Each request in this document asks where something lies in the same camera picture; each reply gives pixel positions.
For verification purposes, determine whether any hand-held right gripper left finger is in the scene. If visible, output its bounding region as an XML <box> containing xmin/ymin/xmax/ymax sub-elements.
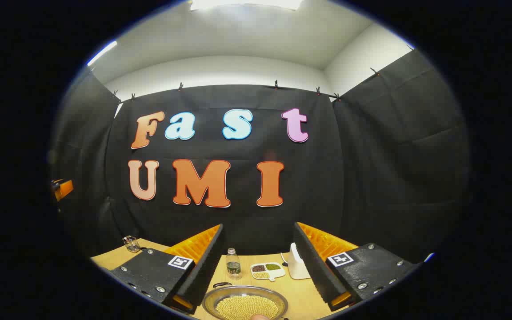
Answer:
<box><xmin>110</xmin><ymin>224</ymin><xmax>227</xmax><ymax>315</ymax></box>

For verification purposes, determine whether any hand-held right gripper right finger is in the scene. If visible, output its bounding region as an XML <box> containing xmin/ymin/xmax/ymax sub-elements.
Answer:
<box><xmin>292</xmin><ymin>222</ymin><xmax>417</xmax><ymax>312</ymax></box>

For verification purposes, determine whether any stainless steel pot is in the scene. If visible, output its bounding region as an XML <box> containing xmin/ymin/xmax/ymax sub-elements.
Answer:
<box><xmin>202</xmin><ymin>282</ymin><xmax>289</xmax><ymax>320</ymax></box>

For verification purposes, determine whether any pile of yellow soybeans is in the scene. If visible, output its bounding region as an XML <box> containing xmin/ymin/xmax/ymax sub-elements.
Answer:
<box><xmin>215</xmin><ymin>295</ymin><xmax>280</xmax><ymax>320</ymax></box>

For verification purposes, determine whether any white toaster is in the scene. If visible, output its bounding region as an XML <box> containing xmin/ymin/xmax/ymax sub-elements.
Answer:
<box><xmin>288</xmin><ymin>243</ymin><xmax>312</xmax><ymax>280</ymax></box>

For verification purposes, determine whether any clear plastic water bottle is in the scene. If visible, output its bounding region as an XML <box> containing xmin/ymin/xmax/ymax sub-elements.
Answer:
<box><xmin>226</xmin><ymin>248</ymin><xmax>242</xmax><ymax>280</ymax></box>

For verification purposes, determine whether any white divided bean plate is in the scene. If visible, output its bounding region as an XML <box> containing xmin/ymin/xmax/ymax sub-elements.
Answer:
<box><xmin>250</xmin><ymin>262</ymin><xmax>286</xmax><ymax>282</ymax></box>

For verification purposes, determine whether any black backdrop cloth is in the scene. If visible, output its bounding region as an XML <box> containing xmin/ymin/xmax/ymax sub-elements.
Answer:
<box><xmin>49</xmin><ymin>47</ymin><xmax>472</xmax><ymax>267</ymax></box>

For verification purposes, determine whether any ceiling light panel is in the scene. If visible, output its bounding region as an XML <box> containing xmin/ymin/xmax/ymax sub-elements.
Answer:
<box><xmin>189</xmin><ymin>0</ymin><xmax>303</xmax><ymax>11</ymax></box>
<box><xmin>87</xmin><ymin>41</ymin><xmax>118</xmax><ymax>67</ymax></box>

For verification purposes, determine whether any row of black cloth clips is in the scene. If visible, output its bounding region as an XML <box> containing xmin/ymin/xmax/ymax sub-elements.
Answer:
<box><xmin>112</xmin><ymin>44</ymin><xmax>414</xmax><ymax>100</ymax></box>

